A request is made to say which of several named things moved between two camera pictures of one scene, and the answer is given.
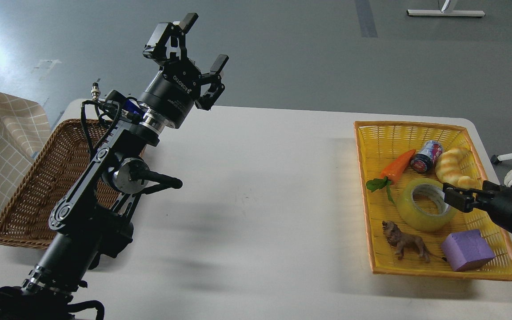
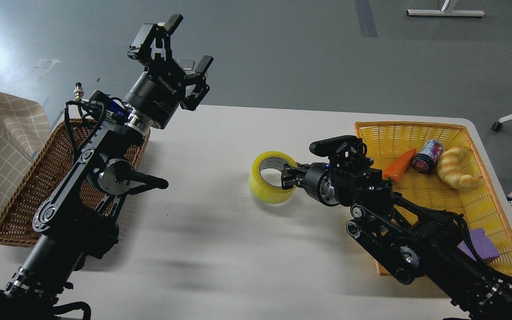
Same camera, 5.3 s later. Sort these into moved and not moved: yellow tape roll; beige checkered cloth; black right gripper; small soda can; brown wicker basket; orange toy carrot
Moved: yellow tape roll; black right gripper
Not moved: brown wicker basket; beige checkered cloth; small soda can; orange toy carrot
